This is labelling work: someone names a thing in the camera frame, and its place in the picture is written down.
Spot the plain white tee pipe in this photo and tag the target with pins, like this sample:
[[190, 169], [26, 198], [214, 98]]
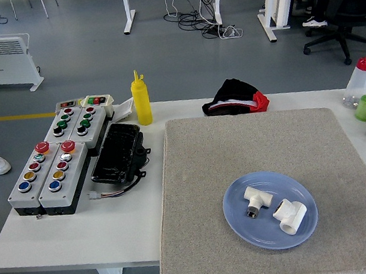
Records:
[[292, 214]]

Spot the white tee pipe metal thread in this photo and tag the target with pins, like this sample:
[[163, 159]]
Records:
[[259, 196]]

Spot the blue round plate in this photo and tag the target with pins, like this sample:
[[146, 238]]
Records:
[[242, 227]]

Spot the clear squeeze bottle red cap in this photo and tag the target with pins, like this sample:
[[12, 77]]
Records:
[[359, 83]]

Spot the grey-brown mat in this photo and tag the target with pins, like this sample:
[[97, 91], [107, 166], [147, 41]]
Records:
[[238, 143]]

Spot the seated person's white shoe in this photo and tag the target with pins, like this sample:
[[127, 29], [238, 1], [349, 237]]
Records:
[[313, 22]]

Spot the black red folded cloth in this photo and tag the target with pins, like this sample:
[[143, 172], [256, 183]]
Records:
[[237, 97]]

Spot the yellow squeeze bottle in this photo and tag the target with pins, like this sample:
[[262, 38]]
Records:
[[141, 105]]

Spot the small white plastic box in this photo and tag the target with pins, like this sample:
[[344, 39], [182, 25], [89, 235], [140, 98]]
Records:
[[125, 109]]

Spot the black plastic housing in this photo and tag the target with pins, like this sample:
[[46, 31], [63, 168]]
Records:
[[116, 152]]

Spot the grey box red green buttons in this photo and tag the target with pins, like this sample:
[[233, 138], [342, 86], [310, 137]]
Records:
[[95, 121], [61, 124]]

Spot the grey button box emergency stop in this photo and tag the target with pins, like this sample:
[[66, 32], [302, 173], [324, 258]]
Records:
[[32, 187], [63, 190]]

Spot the white switch box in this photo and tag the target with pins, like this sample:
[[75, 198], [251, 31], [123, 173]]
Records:
[[99, 100]]

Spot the grey switch box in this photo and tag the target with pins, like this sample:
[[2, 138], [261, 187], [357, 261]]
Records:
[[67, 104]]

